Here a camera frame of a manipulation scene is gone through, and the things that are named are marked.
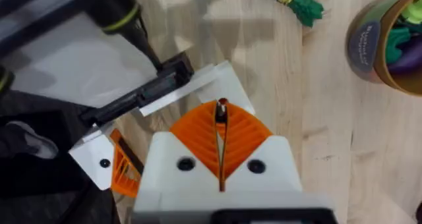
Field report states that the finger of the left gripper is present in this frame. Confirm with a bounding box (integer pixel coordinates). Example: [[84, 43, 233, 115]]
[[138, 60, 256, 117], [69, 128, 145, 199]]

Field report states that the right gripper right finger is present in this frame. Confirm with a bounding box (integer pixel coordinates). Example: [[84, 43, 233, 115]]
[[222, 100, 303, 193]]

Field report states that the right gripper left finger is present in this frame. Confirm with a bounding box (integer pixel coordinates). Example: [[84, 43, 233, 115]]
[[133, 99, 223, 194]]

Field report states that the green toy vegetable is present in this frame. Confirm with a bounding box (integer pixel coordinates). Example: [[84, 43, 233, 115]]
[[260, 0, 325, 28]]

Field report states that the round tub of toys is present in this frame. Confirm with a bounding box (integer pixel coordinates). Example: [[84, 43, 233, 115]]
[[345, 0, 422, 97]]

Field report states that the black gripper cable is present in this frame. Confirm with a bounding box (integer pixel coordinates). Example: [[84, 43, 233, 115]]
[[131, 18, 164, 72]]

